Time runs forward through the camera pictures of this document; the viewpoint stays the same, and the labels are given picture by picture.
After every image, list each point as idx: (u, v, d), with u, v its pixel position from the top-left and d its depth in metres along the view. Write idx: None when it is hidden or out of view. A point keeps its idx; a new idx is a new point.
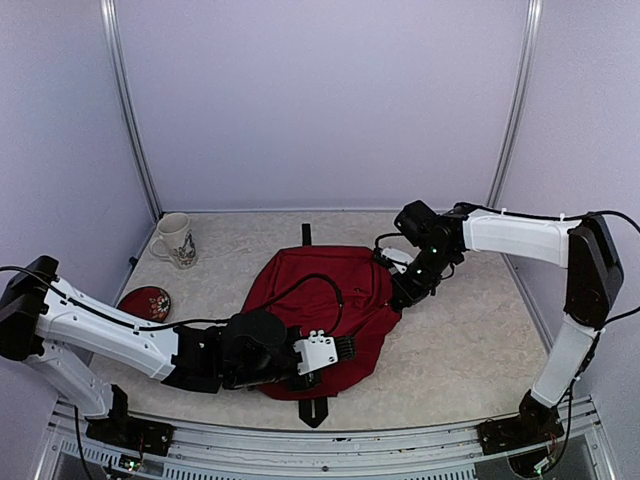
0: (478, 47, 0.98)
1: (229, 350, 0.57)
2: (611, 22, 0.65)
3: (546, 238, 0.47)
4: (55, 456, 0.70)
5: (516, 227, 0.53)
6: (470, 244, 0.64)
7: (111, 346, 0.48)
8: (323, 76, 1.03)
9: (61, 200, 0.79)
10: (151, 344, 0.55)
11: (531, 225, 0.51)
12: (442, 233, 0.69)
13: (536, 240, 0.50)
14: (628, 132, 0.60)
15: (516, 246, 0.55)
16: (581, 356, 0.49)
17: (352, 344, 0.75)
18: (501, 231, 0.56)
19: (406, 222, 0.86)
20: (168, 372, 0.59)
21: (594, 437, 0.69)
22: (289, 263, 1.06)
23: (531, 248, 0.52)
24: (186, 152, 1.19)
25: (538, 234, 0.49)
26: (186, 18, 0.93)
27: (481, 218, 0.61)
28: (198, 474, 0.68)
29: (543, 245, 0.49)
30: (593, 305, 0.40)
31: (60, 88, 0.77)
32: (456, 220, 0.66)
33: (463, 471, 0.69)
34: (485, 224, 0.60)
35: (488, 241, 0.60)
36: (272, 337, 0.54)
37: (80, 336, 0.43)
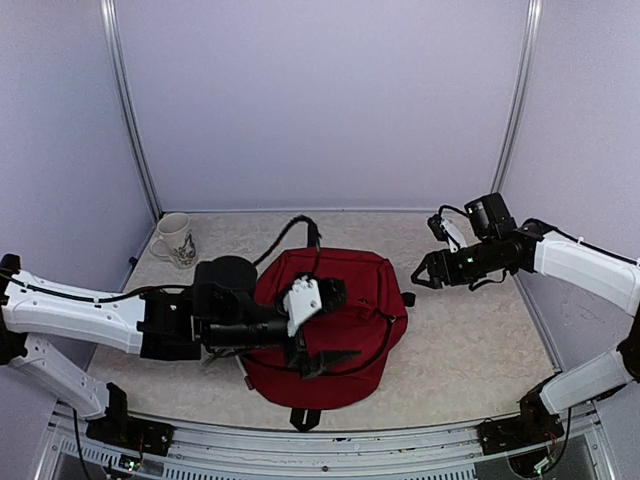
0: (478, 46, 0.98)
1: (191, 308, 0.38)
2: (612, 22, 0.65)
3: (619, 282, 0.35)
4: (55, 456, 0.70)
5: (587, 259, 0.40)
6: (539, 268, 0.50)
7: (72, 322, 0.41)
8: (324, 76, 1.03)
9: (61, 201, 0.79)
10: (115, 314, 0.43)
11: (605, 262, 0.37)
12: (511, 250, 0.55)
13: (609, 280, 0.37)
14: (628, 133, 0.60)
15: (589, 281, 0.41)
16: (601, 388, 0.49)
17: (343, 297, 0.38)
18: (572, 259, 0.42)
19: (480, 214, 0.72)
20: (142, 344, 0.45)
21: (594, 437, 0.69)
22: (294, 264, 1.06)
23: (602, 287, 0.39)
24: (186, 151, 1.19)
25: (612, 274, 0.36)
26: (187, 18, 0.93)
27: (557, 241, 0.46)
28: (198, 474, 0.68)
29: (616, 288, 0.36)
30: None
31: (60, 88, 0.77)
32: (528, 236, 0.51)
33: (463, 471, 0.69)
34: (557, 247, 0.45)
35: (559, 268, 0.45)
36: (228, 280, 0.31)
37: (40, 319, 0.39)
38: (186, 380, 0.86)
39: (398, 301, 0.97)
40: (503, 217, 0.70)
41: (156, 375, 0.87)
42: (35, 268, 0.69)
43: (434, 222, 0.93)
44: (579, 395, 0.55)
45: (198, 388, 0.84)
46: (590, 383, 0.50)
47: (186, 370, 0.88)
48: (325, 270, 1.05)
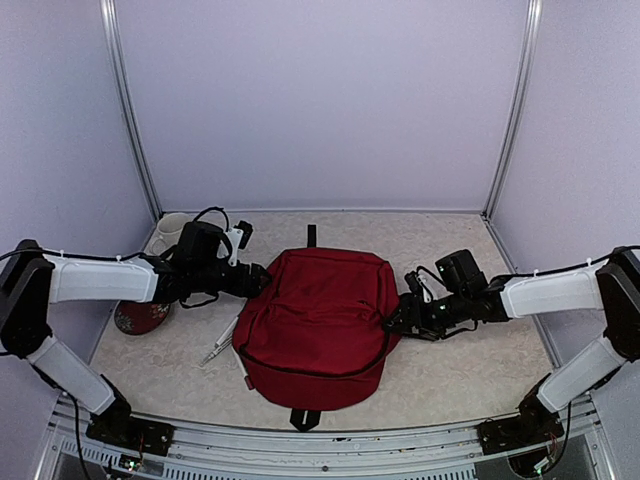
0: (478, 46, 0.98)
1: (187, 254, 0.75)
2: (611, 22, 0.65)
3: (576, 285, 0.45)
4: (55, 456, 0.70)
5: (544, 287, 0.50)
6: (513, 314, 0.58)
7: (106, 277, 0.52)
8: (324, 76, 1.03)
9: (61, 201, 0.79)
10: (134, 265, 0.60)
11: (560, 278, 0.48)
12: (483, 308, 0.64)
13: (570, 289, 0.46)
14: (628, 133, 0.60)
15: (554, 303, 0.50)
16: (597, 378, 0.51)
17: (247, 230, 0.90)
18: (536, 290, 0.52)
19: (451, 271, 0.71)
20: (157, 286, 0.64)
21: (593, 437, 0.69)
22: (295, 264, 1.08)
23: (568, 300, 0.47)
24: (186, 152, 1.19)
25: (569, 282, 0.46)
26: (186, 18, 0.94)
27: (517, 283, 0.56)
28: (198, 474, 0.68)
29: (579, 293, 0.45)
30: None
31: (60, 88, 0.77)
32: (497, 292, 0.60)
33: (463, 471, 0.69)
34: (520, 289, 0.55)
35: (529, 306, 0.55)
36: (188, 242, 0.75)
37: (81, 278, 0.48)
38: (186, 380, 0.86)
39: (393, 301, 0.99)
40: (473, 269, 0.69)
41: (156, 375, 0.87)
42: None
43: (410, 275, 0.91)
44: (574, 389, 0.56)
45: (198, 388, 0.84)
46: (588, 374, 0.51)
47: (186, 370, 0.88)
48: (324, 269, 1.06)
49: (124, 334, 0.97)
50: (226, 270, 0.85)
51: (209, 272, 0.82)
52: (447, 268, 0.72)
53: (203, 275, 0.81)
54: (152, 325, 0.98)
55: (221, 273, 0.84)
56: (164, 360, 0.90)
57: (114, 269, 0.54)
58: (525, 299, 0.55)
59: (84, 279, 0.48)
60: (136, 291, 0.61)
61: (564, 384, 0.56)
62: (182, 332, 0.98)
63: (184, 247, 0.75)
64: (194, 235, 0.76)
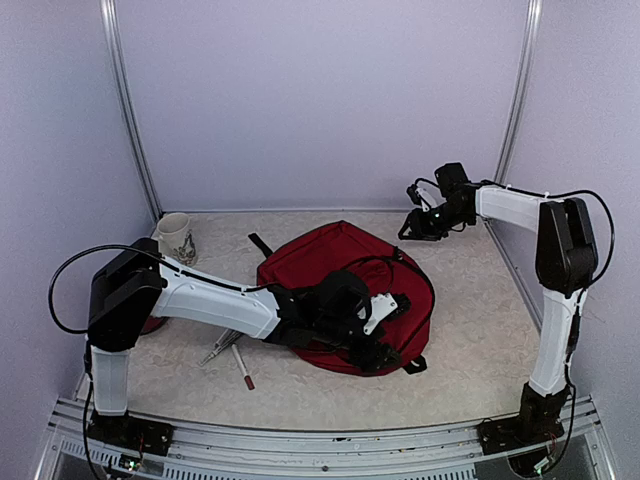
0: (478, 46, 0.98)
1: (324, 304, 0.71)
2: (611, 24, 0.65)
3: (528, 209, 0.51)
4: (55, 456, 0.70)
5: (510, 197, 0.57)
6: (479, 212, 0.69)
7: (224, 307, 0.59)
8: (324, 77, 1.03)
9: (61, 202, 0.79)
10: (253, 299, 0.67)
11: (521, 198, 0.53)
12: (460, 200, 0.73)
13: (525, 210, 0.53)
14: (628, 133, 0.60)
15: (510, 215, 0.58)
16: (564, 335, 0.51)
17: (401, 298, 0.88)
18: (502, 202, 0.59)
19: (443, 178, 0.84)
20: (273, 327, 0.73)
21: (594, 437, 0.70)
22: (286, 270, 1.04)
23: (521, 218, 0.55)
24: (187, 151, 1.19)
25: (527, 206, 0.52)
26: (187, 19, 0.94)
27: (492, 188, 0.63)
28: (198, 474, 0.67)
29: (529, 216, 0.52)
30: (555, 272, 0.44)
31: (60, 89, 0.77)
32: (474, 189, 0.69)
33: (463, 471, 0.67)
34: (490, 194, 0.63)
35: (493, 208, 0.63)
36: (327, 293, 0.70)
37: (198, 302, 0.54)
38: (186, 381, 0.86)
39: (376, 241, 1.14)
40: (461, 178, 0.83)
41: (156, 375, 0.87)
42: (35, 270, 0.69)
43: (411, 188, 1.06)
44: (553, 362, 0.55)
45: (198, 389, 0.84)
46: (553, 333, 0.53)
47: (186, 370, 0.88)
48: (315, 254, 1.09)
49: None
50: (354, 331, 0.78)
51: (336, 327, 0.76)
52: (440, 176, 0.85)
53: (331, 329, 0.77)
54: (151, 325, 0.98)
55: (349, 332, 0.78)
56: (164, 361, 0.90)
57: (231, 301, 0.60)
58: (492, 202, 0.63)
59: (201, 304, 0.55)
60: (251, 323, 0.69)
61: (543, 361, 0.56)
62: (182, 332, 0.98)
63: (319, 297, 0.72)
64: (337, 290, 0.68)
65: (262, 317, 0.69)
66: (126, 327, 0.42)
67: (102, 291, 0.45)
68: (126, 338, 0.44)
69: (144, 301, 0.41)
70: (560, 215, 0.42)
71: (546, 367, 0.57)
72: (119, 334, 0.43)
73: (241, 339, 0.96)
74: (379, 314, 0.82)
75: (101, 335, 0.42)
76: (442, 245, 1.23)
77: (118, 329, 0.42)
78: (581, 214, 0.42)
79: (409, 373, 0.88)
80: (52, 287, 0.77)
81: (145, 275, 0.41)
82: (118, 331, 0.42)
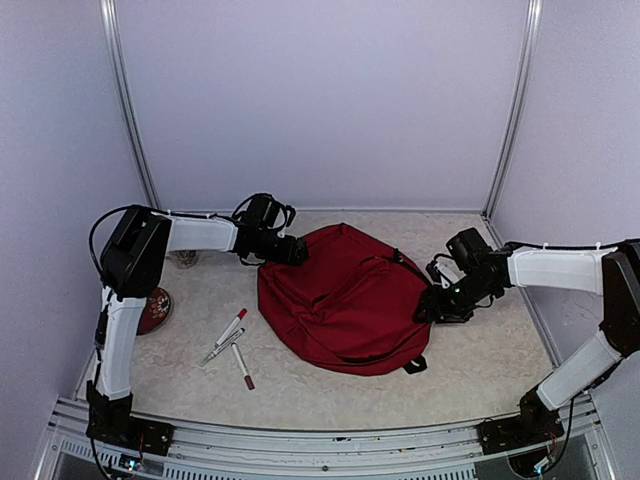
0: (478, 46, 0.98)
1: (258, 214, 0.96)
2: (611, 23, 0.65)
3: (579, 266, 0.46)
4: (55, 456, 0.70)
5: (554, 258, 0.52)
6: (516, 281, 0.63)
7: (203, 232, 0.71)
8: (324, 77, 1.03)
9: (60, 202, 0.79)
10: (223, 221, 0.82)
11: (566, 255, 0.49)
12: (489, 271, 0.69)
13: (574, 268, 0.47)
14: (627, 133, 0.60)
15: (555, 277, 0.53)
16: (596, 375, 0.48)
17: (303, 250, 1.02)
18: (540, 264, 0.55)
19: (460, 247, 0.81)
20: (237, 237, 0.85)
21: (594, 437, 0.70)
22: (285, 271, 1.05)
23: (571, 278, 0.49)
24: (186, 152, 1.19)
25: (574, 263, 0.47)
26: (187, 18, 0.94)
27: (524, 252, 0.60)
28: (198, 474, 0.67)
29: (581, 274, 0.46)
30: (631, 333, 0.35)
31: (60, 89, 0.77)
32: (501, 256, 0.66)
33: (463, 471, 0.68)
34: (525, 256, 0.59)
35: (533, 275, 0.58)
36: (259, 205, 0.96)
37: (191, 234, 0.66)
38: (186, 380, 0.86)
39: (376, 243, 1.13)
40: (481, 247, 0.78)
41: (156, 375, 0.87)
42: (34, 269, 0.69)
43: (429, 267, 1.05)
44: (572, 388, 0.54)
45: (198, 388, 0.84)
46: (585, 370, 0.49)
47: (186, 370, 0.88)
48: (314, 256, 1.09)
49: None
50: (278, 243, 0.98)
51: (267, 238, 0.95)
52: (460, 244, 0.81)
53: (263, 239, 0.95)
54: (151, 325, 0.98)
55: (274, 242, 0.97)
56: (164, 360, 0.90)
57: (211, 227, 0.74)
58: (533, 268, 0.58)
59: (191, 234, 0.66)
60: (220, 240, 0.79)
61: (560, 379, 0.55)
62: (182, 331, 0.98)
63: (254, 213, 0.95)
64: (264, 200, 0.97)
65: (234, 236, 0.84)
66: (154, 268, 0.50)
67: (112, 254, 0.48)
68: (151, 283, 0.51)
69: (163, 238, 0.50)
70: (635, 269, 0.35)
71: (561, 385, 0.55)
72: (149, 277, 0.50)
73: (240, 339, 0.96)
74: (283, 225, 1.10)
75: (135, 286, 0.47)
76: (442, 245, 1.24)
77: (149, 271, 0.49)
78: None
79: (409, 373, 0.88)
80: (52, 286, 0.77)
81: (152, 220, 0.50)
82: (149, 273, 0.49)
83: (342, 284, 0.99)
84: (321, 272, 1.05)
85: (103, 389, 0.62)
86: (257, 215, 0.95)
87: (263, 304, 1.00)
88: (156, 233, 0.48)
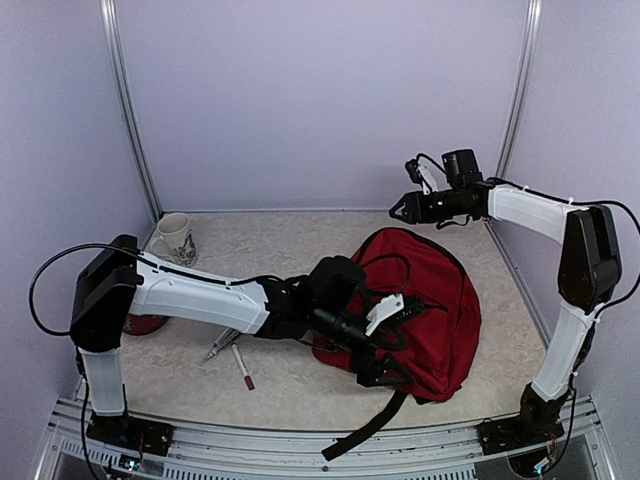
0: (479, 46, 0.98)
1: (317, 289, 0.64)
2: (611, 23, 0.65)
3: (549, 215, 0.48)
4: (55, 456, 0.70)
5: (529, 201, 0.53)
6: (492, 213, 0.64)
7: (209, 304, 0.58)
8: (325, 76, 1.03)
9: (60, 203, 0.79)
10: (244, 295, 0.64)
11: (541, 202, 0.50)
12: (470, 198, 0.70)
13: (543, 217, 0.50)
14: (628, 133, 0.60)
15: (529, 220, 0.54)
16: (574, 351, 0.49)
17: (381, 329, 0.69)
18: (518, 204, 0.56)
19: (452, 165, 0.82)
20: (261, 321, 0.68)
21: (594, 437, 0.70)
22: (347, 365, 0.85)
23: (540, 224, 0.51)
24: (186, 151, 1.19)
25: (546, 211, 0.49)
26: (187, 18, 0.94)
27: (507, 189, 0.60)
28: (198, 474, 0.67)
29: (550, 222, 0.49)
30: (579, 286, 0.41)
31: (60, 89, 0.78)
32: (486, 188, 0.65)
33: (463, 471, 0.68)
34: (504, 195, 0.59)
35: (508, 210, 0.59)
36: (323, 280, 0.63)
37: (180, 301, 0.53)
38: (186, 380, 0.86)
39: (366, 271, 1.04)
40: (472, 171, 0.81)
41: (156, 375, 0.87)
42: (36, 268, 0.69)
43: (409, 166, 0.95)
44: (560, 373, 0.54)
45: (198, 389, 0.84)
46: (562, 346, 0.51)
47: (186, 370, 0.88)
48: None
49: (124, 335, 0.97)
50: (347, 334, 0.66)
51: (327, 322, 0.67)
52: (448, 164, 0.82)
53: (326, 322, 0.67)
54: (152, 325, 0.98)
55: (345, 329, 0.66)
56: (164, 361, 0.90)
57: (215, 298, 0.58)
58: (510, 204, 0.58)
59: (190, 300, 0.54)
60: (238, 319, 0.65)
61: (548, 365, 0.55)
62: (182, 332, 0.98)
63: (313, 286, 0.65)
64: (327, 276, 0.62)
65: (249, 312, 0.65)
66: (109, 327, 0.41)
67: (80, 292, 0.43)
68: (106, 341, 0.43)
69: (124, 298, 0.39)
70: (588, 225, 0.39)
71: (549, 370, 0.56)
72: (103, 336, 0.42)
73: (240, 339, 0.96)
74: (382, 315, 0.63)
75: (83, 337, 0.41)
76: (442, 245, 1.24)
77: (101, 329, 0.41)
78: (608, 226, 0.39)
79: None
80: (52, 287, 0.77)
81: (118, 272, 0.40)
82: (100, 330, 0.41)
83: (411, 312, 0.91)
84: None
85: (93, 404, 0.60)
86: (319, 286, 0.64)
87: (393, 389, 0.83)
88: (104, 297, 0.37)
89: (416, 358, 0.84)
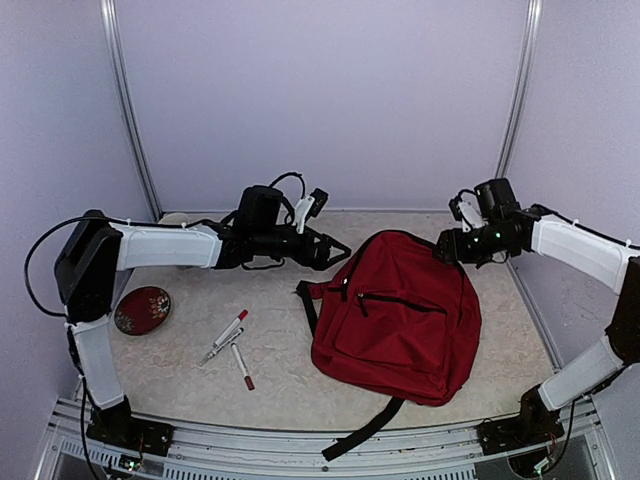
0: (479, 46, 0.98)
1: (250, 215, 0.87)
2: (611, 23, 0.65)
3: (603, 258, 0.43)
4: (56, 456, 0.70)
5: (578, 240, 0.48)
6: (537, 248, 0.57)
7: (168, 245, 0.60)
8: (325, 76, 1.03)
9: (61, 202, 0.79)
10: (200, 233, 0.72)
11: (593, 241, 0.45)
12: (512, 230, 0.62)
13: (598, 257, 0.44)
14: (627, 133, 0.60)
15: (579, 260, 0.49)
16: (595, 380, 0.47)
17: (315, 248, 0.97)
18: (568, 241, 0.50)
19: (486, 195, 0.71)
20: (219, 251, 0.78)
21: (594, 437, 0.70)
22: (351, 369, 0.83)
23: (593, 266, 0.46)
24: (186, 151, 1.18)
25: (600, 252, 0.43)
26: (187, 18, 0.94)
27: (554, 221, 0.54)
28: (198, 474, 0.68)
29: (604, 266, 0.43)
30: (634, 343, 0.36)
31: (61, 90, 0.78)
32: (529, 218, 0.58)
33: (463, 471, 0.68)
34: (551, 229, 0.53)
35: (555, 248, 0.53)
36: (248, 207, 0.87)
37: (149, 250, 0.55)
38: (186, 381, 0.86)
39: (362, 274, 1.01)
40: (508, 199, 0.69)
41: (156, 375, 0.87)
42: (35, 267, 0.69)
43: (453, 202, 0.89)
44: (572, 391, 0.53)
45: (198, 389, 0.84)
46: (586, 373, 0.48)
47: (186, 370, 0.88)
48: (347, 336, 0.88)
49: (124, 335, 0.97)
50: (285, 240, 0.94)
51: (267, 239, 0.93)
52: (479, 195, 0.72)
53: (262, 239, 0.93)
54: (151, 325, 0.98)
55: (284, 241, 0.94)
56: (164, 361, 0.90)
57: (171, 238, 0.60)
58: (556, 240, 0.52)
59: (154, 247, 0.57)
60: (199, 256, 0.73)
61: (564, 382, 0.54)
62: (182, 332, 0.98)
63: (246, 215, 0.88)
64: (254, 204, 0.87)
65: (206, 245, 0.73)
66: (104, 288, 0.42)
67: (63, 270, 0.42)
68: (103, 303, 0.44)
69: (115, 254, 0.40)
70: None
71: (562, 385, 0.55)
72: (98, 299, 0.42)
73: (240, 339, 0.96)
74: (302, 216, 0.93)
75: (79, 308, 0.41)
76: None
77: (97, 291, 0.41)
78: None
79: None
80: (52, 287, 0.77)
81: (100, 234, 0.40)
82: (96, 293, 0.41)
83: (410, 312, 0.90)
84: (366, 334, 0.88)
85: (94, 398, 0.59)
86: (250, 213, 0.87)
87: (389, 395, 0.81)
88: (96, 256, 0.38)
89: (414, 364, 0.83)
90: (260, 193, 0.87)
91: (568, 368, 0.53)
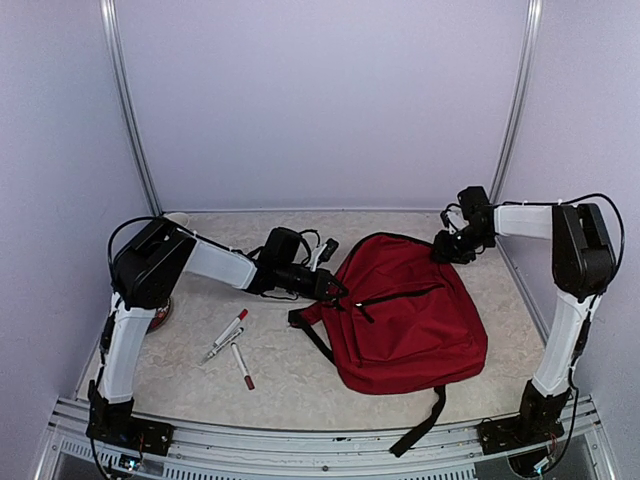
0: (479, 45, 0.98)
1: (274, 246, 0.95)
2: (612, 22, 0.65)
3: (540, 215, 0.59)
4: (56, 455, 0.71)
5: (526, 213, 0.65)
6: (499, 230, 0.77)
7: (221, 259, 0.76)
8: (324, 77, 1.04)
9: (60, 202, 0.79)
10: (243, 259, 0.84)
11: (534, 209, 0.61)
12: (479, 220, 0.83)
13: (539, 219, 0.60)
14: (627, 135, 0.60)
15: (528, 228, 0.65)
16: (572, 340, 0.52)
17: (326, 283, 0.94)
18: (519, 217, 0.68)
19: (465, 200, 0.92)
20: (252, 277, 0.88)
21: (593, 437, 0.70)
22: (387, 378, 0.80)
23: (537, 227, 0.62)
24: (186, 151, 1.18)
25: (539, 214, 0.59)
26: (187, 18, 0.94)
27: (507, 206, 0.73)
28: (198, 474, 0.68)
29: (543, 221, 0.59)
30: (571, 274, 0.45)
31: (61, 90, 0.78)
32: (491, 209, 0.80)
33: (463, 471, 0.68)
34: (506, 211, 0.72)
35: (510, 224, 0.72)
36: (274, 242, 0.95)
37: (206, 257, 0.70)
38: (186, 380, 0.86)
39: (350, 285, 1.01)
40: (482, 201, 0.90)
41: (156, 375, 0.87)
42: (35, 267, 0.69)
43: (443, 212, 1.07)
44: (557, 363, 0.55)
45: (198, 388, 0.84)
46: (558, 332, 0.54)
47: (186, 370, 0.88)
48: (369, 345, 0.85)
49: None
50: (301, 276, 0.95)
51: (285, 274, 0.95)
52: (462, 199, 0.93)
53: (281, 274, 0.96)
54: (152, 325, 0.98)
55: (296, 277, 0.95)
56: (164, 360, 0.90)
57: (222, 256, 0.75)
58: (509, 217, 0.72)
59: (209, 257, 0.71)
60: (235, 278, 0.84)
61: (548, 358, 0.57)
62: (182, 331, 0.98)
63: (272, 250, 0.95)
64: (281, 239, 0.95)
65: (244, 270, 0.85)
66: (164, 281, 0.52)
67: (127, 262, 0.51)
68: (157, 297, 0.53)
69: (180, 255, 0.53)
70: (572, 215, 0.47)
71: (548, 364, 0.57)
72: (157, 291, 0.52)
73: (240, 339, 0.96)
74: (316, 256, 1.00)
75: (142, 296, 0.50)
76: None
77: (157, 284, 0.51)
78: (592, 220, 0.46)
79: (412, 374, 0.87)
80: (53, 287, 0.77)
81: (176, 235, 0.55)
82: (158, 284, 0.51)
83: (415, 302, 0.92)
84: (383, 336, 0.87)
85: (105, 391, 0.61)
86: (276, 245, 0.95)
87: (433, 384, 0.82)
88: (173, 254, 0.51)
89: (443, 343, 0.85)
90: (288, 233, 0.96)
91: (549, 341, 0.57)
